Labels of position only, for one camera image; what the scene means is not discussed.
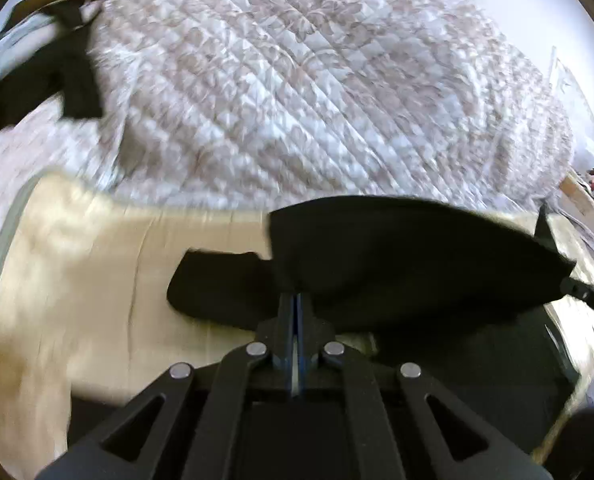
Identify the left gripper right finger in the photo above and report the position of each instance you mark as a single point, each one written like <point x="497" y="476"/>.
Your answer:
<point x="313" y="334"/>

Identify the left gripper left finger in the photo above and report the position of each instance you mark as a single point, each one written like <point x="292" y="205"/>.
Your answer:
<point x="274" y="373"/>

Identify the black pants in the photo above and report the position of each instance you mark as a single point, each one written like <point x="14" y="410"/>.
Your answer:
<point x="458" y="294"/>

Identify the cardboard box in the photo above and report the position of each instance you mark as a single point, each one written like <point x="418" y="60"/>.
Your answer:
<point x="577" y="199"/>

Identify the gold satin bedspread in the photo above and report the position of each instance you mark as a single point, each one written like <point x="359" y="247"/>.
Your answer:
<point x="100" y="378"/>

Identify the quilted floral comforter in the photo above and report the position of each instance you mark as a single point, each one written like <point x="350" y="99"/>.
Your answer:
<point x="263" y="103"/>

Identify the dark clothes pile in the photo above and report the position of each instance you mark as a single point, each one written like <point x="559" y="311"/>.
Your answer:
<point x="43" y="52"/>

